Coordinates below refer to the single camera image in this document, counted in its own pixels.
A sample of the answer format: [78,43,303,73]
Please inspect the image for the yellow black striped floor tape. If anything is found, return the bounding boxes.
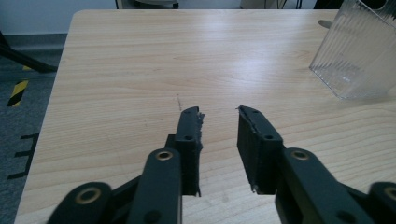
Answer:
[7,79,30,108]

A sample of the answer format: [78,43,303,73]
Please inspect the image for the black floor tape marks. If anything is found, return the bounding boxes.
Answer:
[7,132,41,181]

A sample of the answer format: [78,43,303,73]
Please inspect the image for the clear ribbed plastic container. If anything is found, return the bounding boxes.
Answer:
[308,0,396,101]

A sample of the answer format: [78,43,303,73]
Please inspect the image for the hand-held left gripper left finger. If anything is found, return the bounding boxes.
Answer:
[163,105,205,198]

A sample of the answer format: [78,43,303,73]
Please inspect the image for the black stand leg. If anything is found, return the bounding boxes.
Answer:
[0,31,59,75]

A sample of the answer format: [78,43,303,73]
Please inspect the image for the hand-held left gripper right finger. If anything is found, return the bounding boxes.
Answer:
[236,105,285,196]

